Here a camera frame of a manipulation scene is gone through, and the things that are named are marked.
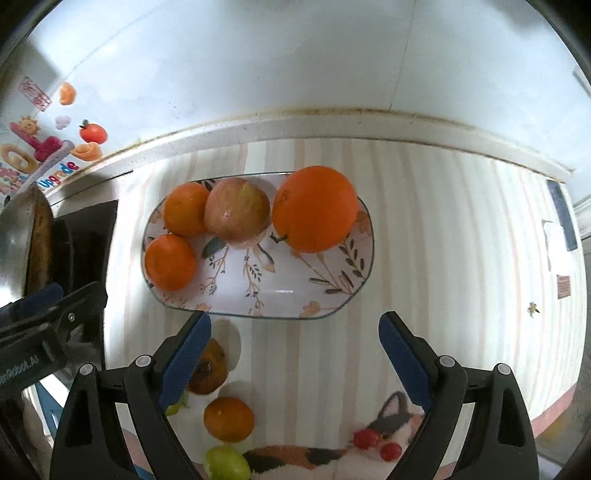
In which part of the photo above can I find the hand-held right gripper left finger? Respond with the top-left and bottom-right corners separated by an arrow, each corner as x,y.
50,310 -> 213,480

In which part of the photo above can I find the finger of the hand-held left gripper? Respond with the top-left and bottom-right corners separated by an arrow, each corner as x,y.
28,281 -> 109,340
14,283 -> 64,317

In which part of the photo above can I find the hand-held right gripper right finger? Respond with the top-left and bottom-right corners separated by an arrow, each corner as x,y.
379,311 -> 539,480

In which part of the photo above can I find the dark reddish brown fruit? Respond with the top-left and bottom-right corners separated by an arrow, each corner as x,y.
187,338 -> 230,396

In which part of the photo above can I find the small dark orange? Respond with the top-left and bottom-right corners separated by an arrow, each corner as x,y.
204,397 -> 255,442

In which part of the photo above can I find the glass fruit tray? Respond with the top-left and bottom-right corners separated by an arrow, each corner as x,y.
141,172 -> 376,320

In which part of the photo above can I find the blue cabinet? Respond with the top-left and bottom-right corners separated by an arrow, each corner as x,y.
34,376 -> 70,425

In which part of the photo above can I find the steel wok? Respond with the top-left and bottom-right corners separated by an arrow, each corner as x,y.
27,191 -> 55,296

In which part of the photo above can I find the steel domed wok lid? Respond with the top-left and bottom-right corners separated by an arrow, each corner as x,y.
0,187 -> 37,296

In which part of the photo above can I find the black cooktop stove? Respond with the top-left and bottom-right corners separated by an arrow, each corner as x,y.
48,199 -> 120,342

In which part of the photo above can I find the small bright orange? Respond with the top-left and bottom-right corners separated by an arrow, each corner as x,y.
144,234 -> 198,292
163,181 -> 211,237

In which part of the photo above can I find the striped cat print mat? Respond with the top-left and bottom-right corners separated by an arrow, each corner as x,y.
104,138 -> 583,480

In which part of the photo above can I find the brown pear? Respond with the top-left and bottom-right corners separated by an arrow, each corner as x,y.
204,178 -> 271,243

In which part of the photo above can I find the large orange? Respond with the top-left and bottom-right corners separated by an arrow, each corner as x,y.
271,166 -> 360,254

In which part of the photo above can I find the white paper sheet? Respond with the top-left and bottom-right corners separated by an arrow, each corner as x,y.
542,220 -> 568,274

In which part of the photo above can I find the colourful festive wall decal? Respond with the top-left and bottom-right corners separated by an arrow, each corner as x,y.
0,115 -> 79,195

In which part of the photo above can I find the tangerine wall sticker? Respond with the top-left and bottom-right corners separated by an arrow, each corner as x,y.
78,120 -> 108,145

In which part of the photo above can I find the red seal wall sticker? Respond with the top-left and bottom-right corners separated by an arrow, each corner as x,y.
21,76 -> 52,112

